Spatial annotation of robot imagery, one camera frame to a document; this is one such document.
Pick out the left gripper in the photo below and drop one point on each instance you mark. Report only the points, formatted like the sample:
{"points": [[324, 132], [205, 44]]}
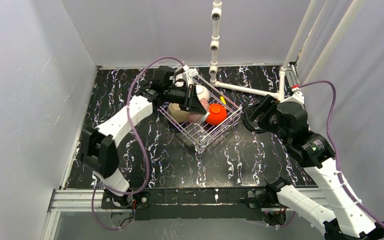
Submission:
{"points": [[191, 98]]}

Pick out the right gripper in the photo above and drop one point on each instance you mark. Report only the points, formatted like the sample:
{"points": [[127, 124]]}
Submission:
{"points": [[259, 110]]}

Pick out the white ribbed bowl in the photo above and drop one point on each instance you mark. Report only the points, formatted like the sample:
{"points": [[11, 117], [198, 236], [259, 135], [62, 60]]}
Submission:
{"points": [[202, 93]]}

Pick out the floral beige bowl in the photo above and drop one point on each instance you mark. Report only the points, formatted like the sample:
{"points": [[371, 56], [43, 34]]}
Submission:
{"points": [[176, 113]]}

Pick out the glossy orange bowl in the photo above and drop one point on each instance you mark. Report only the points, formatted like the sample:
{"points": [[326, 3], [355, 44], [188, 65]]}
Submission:
{"points": [[217, 114]]}

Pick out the white wire dish rack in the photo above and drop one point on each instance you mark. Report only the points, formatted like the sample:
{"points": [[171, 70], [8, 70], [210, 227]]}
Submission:
{"points": [[203, 135]]}

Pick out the orange patterned bowl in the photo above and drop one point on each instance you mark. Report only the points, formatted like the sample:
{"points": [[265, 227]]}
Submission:
{"points": [[196, 118]]}

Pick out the plain white bowl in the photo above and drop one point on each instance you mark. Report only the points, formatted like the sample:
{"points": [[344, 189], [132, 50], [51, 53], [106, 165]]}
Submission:
{"points": [[182, 80]]}

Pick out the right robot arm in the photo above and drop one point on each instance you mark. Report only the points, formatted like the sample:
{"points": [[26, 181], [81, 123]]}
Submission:
{"points": [[343, 219]]}

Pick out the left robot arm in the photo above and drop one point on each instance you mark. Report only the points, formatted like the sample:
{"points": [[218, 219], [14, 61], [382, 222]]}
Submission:
{"points": [[99, 145]]}

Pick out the yellow black tool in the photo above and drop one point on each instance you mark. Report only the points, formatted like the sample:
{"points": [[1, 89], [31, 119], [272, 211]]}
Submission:
{"points": [[222, 99]]}

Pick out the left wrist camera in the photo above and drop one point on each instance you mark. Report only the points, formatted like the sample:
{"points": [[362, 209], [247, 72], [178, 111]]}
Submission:
{"points": [[192, 72]]}

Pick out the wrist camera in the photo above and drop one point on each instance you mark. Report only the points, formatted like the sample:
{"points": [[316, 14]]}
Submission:
{"points": [[192, 72], [297, 96]]}

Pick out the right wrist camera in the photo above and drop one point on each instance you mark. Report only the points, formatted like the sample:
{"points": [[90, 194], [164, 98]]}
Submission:
{"points": [[297, 96]]}

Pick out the white PVC pipe frame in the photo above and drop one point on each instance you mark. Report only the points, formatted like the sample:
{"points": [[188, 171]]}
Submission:
{"points": [[287, 45]]}

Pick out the aluminium front rail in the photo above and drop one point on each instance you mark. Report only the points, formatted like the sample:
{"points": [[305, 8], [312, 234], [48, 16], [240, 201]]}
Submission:
{"points": [[83, 200]]}

